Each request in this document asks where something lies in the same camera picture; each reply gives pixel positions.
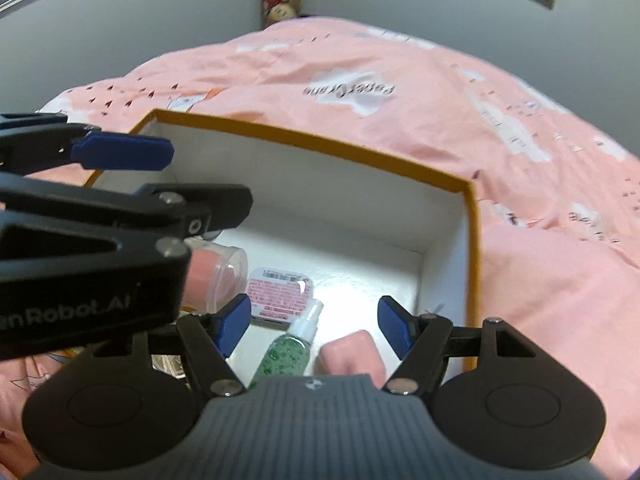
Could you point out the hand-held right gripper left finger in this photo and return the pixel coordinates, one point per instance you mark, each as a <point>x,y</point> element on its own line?
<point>235,322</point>

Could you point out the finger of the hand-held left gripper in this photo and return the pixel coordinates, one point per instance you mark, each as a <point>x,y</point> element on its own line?
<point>200,207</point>
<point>125,152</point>

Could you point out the pink rectangular block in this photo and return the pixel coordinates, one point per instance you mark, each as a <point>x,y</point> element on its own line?
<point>352,357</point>

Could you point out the pink printed blanket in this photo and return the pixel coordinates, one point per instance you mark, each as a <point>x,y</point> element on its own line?
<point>525,135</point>

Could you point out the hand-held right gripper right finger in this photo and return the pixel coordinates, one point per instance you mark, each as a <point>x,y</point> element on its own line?
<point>392,325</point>

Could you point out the green spray bottle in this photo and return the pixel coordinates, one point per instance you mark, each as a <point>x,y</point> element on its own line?
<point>287,350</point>

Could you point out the orange cardboard box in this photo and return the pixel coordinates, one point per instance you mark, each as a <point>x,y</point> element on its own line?
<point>325,195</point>

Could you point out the pink jar with clear lid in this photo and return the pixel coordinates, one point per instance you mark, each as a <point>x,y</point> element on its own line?
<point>215,275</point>

